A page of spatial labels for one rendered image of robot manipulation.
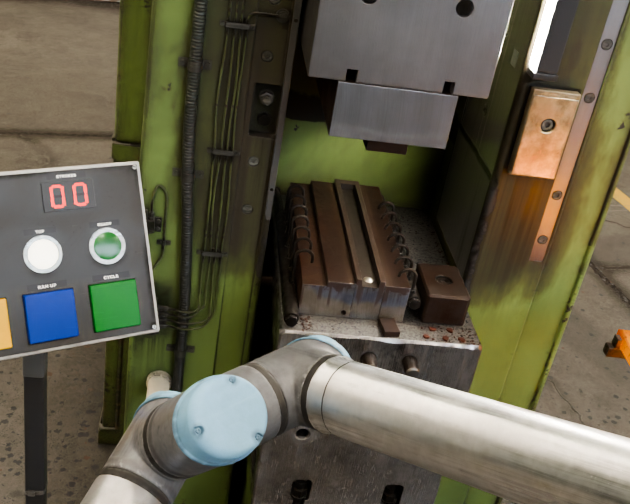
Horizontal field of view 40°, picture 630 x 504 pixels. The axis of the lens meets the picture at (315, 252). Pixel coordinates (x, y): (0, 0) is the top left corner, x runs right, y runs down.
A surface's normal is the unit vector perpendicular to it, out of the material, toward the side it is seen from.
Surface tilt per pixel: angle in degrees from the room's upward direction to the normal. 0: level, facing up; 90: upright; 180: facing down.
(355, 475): 90
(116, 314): 60
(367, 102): 90
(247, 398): 40
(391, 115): 90
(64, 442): 0
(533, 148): 90
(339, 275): 0
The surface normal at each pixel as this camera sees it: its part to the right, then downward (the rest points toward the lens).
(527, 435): -0.45, -0.69
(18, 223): 0.50, 0.00
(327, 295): 0.07, 0.51
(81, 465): 0.15, -0.86
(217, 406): 0.50, -0.34
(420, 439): -0.71, 0.00
